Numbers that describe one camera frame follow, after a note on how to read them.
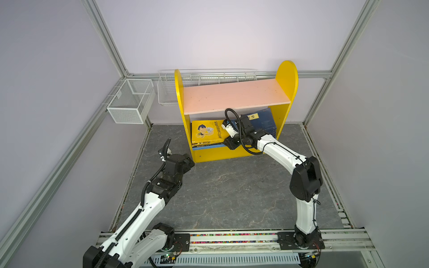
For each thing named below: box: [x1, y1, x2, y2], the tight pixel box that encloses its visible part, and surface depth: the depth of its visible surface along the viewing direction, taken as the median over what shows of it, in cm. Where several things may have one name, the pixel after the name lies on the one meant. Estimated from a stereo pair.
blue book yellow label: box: [246, 107, 277, 138], surface depth 95 cm
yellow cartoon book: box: [191, 119, 227, 143], surface depth 91 cm
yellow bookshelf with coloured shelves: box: [174, 60, 299, 164], surface depth 81 cm
